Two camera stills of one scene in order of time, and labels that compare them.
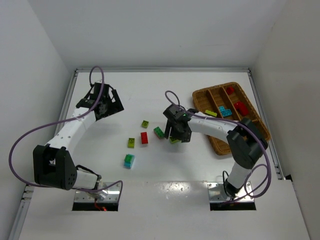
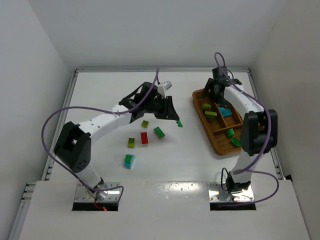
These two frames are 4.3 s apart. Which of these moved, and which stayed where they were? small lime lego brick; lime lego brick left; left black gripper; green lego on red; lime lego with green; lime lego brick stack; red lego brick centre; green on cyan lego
Moved: left black gripper; lime lego with green
Stayed: lime lego brick stack; small lime lego brick; lime lego brick left; green on cyan lego; green lego on red; red lego brick centre
